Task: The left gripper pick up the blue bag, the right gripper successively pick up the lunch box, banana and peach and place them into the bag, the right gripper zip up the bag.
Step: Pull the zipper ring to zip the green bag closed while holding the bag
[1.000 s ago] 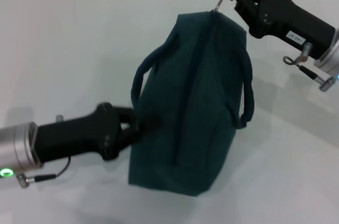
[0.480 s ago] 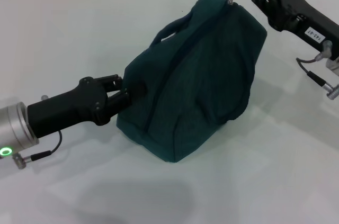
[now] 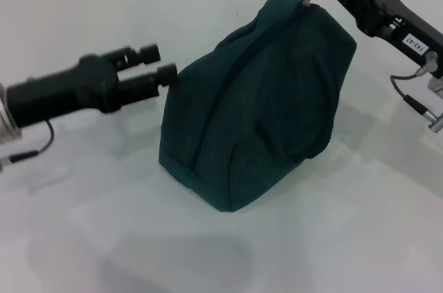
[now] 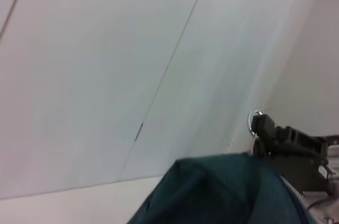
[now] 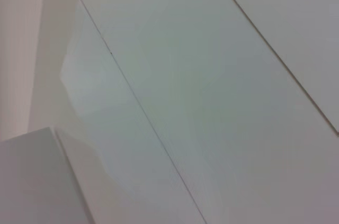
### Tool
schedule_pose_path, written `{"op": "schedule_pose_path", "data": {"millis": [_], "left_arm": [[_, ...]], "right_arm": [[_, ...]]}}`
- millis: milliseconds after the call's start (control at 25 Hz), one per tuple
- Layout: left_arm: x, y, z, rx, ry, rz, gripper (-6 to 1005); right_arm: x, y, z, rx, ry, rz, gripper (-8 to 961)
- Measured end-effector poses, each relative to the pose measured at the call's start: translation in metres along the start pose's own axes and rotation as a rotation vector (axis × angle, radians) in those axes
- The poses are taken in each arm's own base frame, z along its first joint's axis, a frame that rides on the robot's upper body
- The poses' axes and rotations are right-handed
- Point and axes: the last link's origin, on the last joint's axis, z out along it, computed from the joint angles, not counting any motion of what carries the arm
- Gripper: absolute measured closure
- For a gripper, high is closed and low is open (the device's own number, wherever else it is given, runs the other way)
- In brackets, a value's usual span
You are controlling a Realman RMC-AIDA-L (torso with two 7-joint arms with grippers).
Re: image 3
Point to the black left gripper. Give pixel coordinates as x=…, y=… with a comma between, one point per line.
x=62, y=92

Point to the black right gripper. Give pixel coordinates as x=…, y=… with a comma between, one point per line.
x=408, y=36

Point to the dark teal insulated lunch bag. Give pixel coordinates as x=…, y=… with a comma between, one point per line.
x=259, y=99

